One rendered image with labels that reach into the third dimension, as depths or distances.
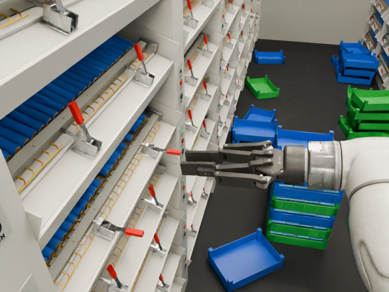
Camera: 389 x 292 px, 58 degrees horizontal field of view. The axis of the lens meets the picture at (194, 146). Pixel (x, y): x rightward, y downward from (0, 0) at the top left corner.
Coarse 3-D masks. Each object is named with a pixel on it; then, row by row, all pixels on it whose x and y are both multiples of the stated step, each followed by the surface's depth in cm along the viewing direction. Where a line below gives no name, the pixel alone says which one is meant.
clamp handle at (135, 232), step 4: (108, 228) 68; (112, 228) 68; (116, 228) 68; (120, 228) 68; (124, 228) 68; (128, 228) 68; (132, 228) 68; (124, 232) 67; (128, 232) 67; (132, 232) 67; (136, 232) 67; (140, 232) 67; (140, 236) 67
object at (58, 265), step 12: (156, 120) 99; (144, 132) 92; (156, 132) 96; (132, 144) 87; (132, 156) 84; (120, 168) 80; (108, 180) 76; (108, 192) 74; (120, 192) 77; (96, 204) 70; (84, 216) 68; (96, 216) 70; (84, 228) 66; (72, 240) 63; (60, 252) 61; (72, 252) 62; (84, 252) 64; (60, 264) 59
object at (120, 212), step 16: (144, 112) 101; (160, 112) 100; (176, 112) 100; (160, 128) 100; (128, 144) 90; (160, 144) 95; (144, 160) 88; (128, 176) 82; (144, 176) 84; (128, 192) 79; (112, 208) 74; (128, 208) 76; (96, 240) 67; (112, 240) 69; (96, 256) 65; (80, 272) 62; (96, 272) 63; (64, 288) 59; (80, 288) 60
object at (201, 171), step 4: (200, 168) 68; (204, 168) 68; (208, 168) 68; (212, 168) 68; (200, 172) 68; (204, 172) 67; (208, 172) 67; (212, 172) 67; (200, 176) 68; (204, 176) 68; (208, 176) 68; (212, 176) 67; (216, 180) 66; (220, 180) 65
